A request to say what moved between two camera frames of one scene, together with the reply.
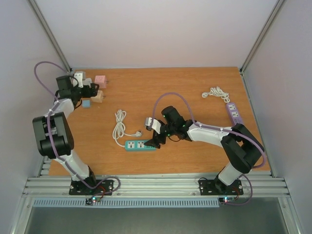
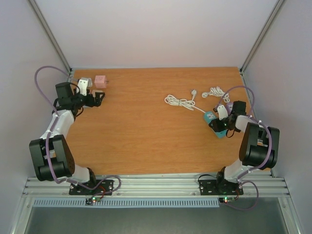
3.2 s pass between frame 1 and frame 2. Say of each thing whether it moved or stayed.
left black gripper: moved
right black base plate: stayed
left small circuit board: stayed
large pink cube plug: stayed
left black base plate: stayed
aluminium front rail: stayed
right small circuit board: stayed
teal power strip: moved
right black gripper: moved
